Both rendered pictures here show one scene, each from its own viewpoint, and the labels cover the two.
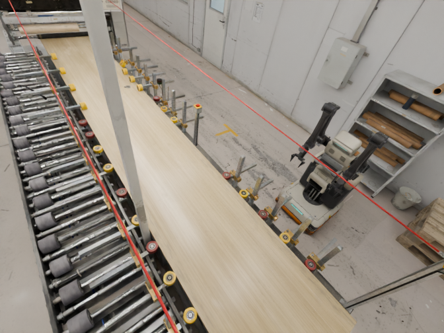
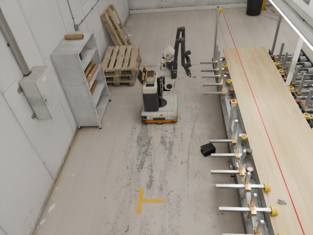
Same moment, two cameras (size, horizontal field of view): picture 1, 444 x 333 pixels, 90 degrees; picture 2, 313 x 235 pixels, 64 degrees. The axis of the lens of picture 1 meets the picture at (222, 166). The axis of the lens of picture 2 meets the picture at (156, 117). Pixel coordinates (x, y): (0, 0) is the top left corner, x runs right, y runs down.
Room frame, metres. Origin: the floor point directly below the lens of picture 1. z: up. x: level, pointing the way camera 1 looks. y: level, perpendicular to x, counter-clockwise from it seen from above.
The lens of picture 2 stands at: (4.19, 1.76, 3.18)
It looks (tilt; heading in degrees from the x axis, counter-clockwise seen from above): 41 degrees down; 234
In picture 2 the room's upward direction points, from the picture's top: 6 degrees counter-clockwise
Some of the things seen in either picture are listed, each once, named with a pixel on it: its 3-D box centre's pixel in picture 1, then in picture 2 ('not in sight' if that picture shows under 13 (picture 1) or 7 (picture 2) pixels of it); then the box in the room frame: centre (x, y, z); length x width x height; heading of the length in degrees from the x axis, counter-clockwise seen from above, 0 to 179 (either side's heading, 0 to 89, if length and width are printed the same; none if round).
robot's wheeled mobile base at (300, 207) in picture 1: (309, 201); (159, 107); (1.90, -1.25, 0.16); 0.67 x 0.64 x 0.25; 136
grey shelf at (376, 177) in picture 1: (384, 138); (85, 81); (2.82, -2.21, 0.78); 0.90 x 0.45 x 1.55; 46
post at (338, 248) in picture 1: (324, 259); (216, 57); (0.76, -0.88, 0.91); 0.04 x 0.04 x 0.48; 46
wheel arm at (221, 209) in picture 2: (148, 75); (246, 209); (2.92, 1.26, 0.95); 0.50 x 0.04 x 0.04; 136
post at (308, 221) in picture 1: (298, 232); (218, 63); (0.93, -0.70, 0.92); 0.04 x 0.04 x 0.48; 46
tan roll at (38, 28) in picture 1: (65, 27); not in sight; (3.75, 2.98, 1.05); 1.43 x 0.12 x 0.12; 136
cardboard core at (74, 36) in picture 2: (441, 88); (74, 36); (2.75, -2.29, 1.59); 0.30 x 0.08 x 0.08; 136
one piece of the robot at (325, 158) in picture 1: (327, 167); (173, 69); (1.70, -1.04, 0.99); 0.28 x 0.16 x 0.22; 46
